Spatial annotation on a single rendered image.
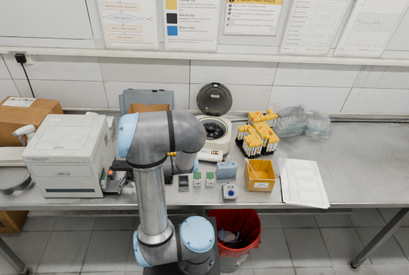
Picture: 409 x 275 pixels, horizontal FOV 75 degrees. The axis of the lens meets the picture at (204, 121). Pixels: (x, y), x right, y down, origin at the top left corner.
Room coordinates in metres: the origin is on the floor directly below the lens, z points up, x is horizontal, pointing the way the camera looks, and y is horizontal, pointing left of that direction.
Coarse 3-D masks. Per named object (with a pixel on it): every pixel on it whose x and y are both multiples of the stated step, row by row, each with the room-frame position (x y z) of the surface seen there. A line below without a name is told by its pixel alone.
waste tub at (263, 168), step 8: (248, 160) 0.96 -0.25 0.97; (256, 160) 0.96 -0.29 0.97; (264, 160) 0.96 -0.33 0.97; (248, 168) 0.90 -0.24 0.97; (256, 168) 0.96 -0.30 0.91; (264, 168) 0.96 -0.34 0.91; (272, 168) 0.92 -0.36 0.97; (248, 176) 0.86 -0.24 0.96; (264, 176) 0.93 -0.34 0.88; (272, 176) 0.88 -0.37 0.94; (248, 184) 0.83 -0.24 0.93; (256, 184) 0.83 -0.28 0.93; (264, 184) 0.84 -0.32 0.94; (272, 184) 0.84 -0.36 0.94
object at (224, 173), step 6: (222, 162) 0.92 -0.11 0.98; (228, 162) 0.93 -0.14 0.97; (234, 162) 0.93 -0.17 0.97; (222, 168) 0.89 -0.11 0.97; (228, 168) 0.89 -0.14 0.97; (234, 168) 0.90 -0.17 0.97; (216, 174) 0.91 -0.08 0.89; (222, 174) 0.89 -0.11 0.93; (228, 174) 0.90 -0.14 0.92; (234, 174) 0.90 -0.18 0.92; (222, 180) 0.88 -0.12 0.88; (228, 180) 0.88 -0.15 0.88; (234, 180) 0.89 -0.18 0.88
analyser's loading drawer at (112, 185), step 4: (108, 180) 0.79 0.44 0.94; (112, 180) 0.81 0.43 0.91; (116, 180) 0.81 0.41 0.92; (120, 180) 0.80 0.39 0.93; (108, 184) 0.78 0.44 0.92; (112, 184) 0.78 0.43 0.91; (116, 184) 0.79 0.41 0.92; (108, 188) 0.76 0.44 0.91; (112, 188) 0.76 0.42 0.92; (116, 188) 0.76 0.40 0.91; (120, 188) 0.77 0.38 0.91
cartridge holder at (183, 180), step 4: (180, 176) 0.87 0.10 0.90; (184, 176) 0.87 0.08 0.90; (188, 176) 0.89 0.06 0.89; (180, 180) 0.86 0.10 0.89; (184, 180) 0.86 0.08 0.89; (188, 180) 0.85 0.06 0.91; (180, 184) 0.82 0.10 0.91; (184, 184) 0.82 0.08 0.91; (188, 184) 0.82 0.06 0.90; (180, 188) 0.81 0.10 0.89; (184, 188) 0.81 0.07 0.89; (188, 188) 0.81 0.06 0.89
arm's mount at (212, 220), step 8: (176, 224) 0.58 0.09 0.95; (216, 224) 0.60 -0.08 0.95; (216, 232) 0.56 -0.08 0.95; (216, 240) 0.53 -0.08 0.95; (216, 248) 0.50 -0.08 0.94; (216, 256) 0.47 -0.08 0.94; (168, 264) 0.43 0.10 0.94; (176, 264) 0.43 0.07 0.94; (216, 264) 0.44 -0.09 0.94; (144, 272) 0.39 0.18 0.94; (152, 272) 0.39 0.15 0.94; (160, 272) 0.40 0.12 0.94; (168, 272) 0.40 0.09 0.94; (176, 272) 0.40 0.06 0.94; (216, 272) 0.41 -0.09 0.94
